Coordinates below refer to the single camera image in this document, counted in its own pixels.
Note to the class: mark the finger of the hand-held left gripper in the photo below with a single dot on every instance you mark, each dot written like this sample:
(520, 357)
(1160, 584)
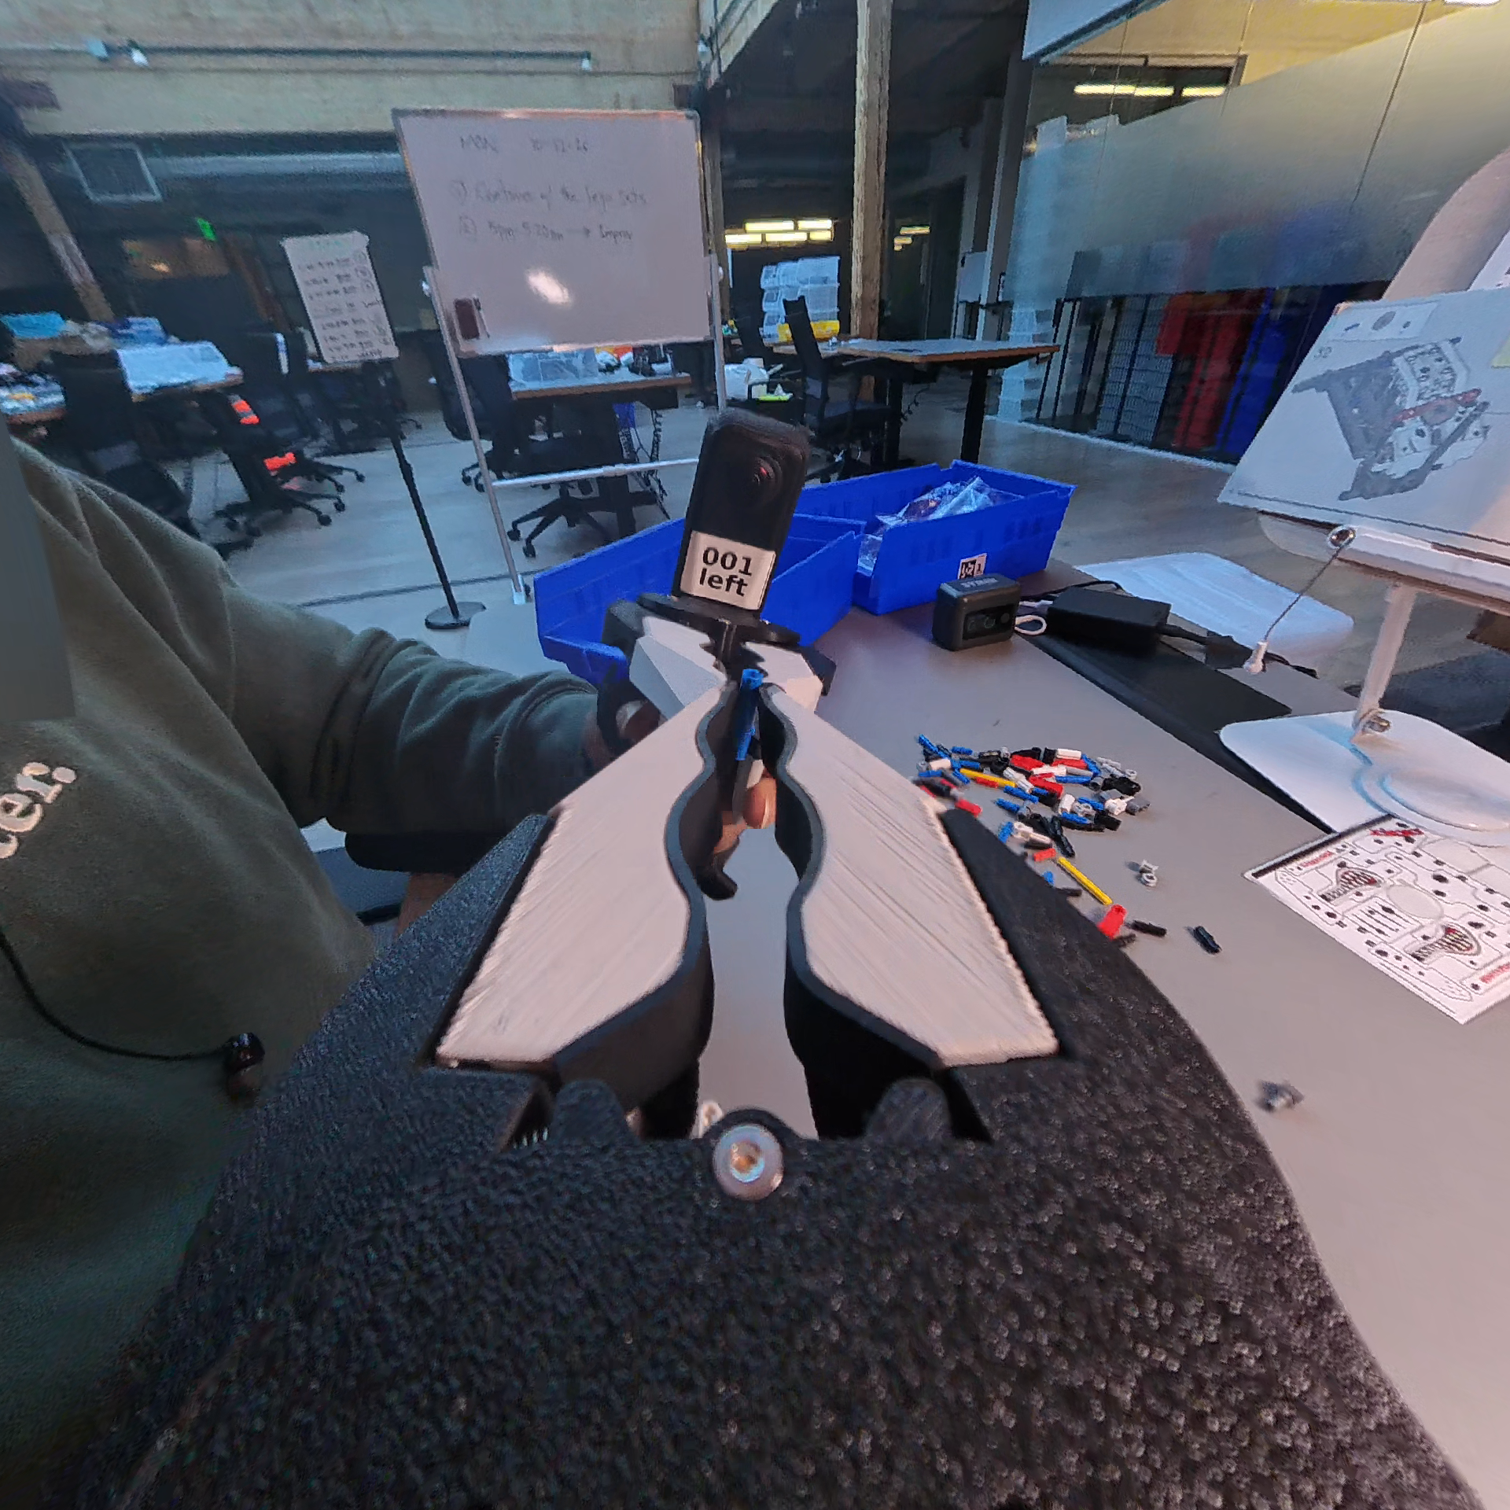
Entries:
(797, 674)
(666, 674)

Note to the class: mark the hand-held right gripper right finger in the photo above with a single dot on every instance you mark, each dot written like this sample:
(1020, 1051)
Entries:
(921, 933)

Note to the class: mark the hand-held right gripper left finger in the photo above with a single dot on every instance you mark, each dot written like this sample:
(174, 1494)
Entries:
(580, 933)

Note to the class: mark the blue connector pin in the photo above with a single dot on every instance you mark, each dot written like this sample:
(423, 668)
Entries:
(748, 707)

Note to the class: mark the pile of small brick parts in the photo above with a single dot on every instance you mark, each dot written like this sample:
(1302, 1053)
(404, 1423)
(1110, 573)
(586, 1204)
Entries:
(1039, 790)

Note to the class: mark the instruction booklet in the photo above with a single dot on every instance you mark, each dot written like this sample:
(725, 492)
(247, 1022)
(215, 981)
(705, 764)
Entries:
(1379, 411)

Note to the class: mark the person's left forearm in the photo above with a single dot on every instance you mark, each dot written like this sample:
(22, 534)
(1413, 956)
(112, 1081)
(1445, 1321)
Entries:
(413, 733)

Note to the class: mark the grey desk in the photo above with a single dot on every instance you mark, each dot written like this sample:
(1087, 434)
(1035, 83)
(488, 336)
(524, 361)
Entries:
(1299, 1120)

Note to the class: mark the blue plastic bin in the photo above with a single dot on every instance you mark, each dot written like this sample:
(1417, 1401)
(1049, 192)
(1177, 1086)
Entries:
(979, 543)
(590, 614)

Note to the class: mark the stack of clear storage bins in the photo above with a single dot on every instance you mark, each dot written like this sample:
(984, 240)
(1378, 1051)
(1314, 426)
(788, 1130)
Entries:
(803, 295)

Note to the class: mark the clear plastic parts bags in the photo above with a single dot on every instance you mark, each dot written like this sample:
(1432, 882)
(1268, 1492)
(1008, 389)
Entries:
(944, 506)

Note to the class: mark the background wooden table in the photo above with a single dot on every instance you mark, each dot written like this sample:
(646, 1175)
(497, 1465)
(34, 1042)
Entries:
(934, 354)

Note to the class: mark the whiteboard on stand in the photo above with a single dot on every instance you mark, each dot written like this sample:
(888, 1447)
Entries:
(556, 225)

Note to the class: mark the black power adapter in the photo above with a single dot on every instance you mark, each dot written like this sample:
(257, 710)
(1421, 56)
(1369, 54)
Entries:
(1110, 620)

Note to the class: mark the black clip-on microphone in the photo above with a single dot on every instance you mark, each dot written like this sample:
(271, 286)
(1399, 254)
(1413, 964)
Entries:
(243, 1060)

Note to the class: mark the dark grey brick piece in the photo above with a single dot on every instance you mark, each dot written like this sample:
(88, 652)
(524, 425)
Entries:
(1277, 1095)

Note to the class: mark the pale flat object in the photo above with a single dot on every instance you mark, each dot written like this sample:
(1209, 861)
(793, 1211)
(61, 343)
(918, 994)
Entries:
(1225, 601)

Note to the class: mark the paper flip chart stand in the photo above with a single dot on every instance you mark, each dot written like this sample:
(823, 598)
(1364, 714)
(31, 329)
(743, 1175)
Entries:
(343, 295)

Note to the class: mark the red black office chair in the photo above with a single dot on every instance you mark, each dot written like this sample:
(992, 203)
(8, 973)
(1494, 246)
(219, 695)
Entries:
(271, 460)

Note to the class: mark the person in green sweatshirt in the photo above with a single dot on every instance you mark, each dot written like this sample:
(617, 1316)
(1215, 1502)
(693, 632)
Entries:
(120, 942)

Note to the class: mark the red and blue panels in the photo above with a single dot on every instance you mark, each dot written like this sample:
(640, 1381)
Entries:
(1215, 366)

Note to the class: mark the white printed sticker sheet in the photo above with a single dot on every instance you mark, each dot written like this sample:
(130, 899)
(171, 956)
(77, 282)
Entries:
(1403, 906)

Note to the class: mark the white book stand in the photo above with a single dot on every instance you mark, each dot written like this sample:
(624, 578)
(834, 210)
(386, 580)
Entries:
(1417, 766)

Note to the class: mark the cluttered background table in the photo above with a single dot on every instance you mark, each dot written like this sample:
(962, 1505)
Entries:
(152, 366)

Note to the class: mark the small black action camera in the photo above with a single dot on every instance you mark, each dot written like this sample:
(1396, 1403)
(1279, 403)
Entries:
(976, 614)

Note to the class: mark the wooden support post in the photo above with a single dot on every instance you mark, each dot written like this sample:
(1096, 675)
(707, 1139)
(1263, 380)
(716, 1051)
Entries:
(871, 164)

